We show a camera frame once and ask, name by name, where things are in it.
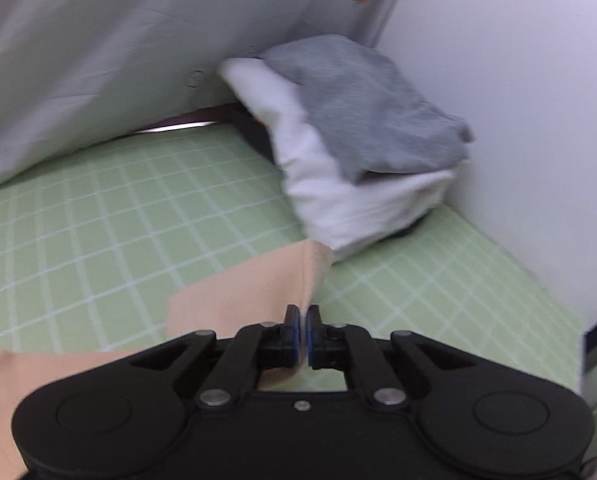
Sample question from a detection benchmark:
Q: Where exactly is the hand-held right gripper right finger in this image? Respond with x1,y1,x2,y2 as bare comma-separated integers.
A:
306,306,484,409

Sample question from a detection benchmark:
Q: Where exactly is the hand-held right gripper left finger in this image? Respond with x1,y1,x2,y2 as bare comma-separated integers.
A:
128,305,302,409

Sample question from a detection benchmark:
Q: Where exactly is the peach long-sleeved garment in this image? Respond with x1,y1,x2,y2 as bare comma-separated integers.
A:
0,240,337,480

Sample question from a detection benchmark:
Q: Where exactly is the white folded garment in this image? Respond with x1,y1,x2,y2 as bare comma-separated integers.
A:
218,57,457,264

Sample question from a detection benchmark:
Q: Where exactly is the black folded garment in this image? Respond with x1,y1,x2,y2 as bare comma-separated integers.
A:
231,102,429,241

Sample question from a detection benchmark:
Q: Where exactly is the green checked mat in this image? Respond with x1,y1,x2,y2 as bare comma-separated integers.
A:
0,124,587,398

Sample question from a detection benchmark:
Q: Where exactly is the grey folded garment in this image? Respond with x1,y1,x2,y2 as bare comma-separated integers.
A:
257,35,475,184

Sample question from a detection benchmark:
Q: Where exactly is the grey carrot print cloth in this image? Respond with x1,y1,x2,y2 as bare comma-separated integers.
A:
0,0,415,196

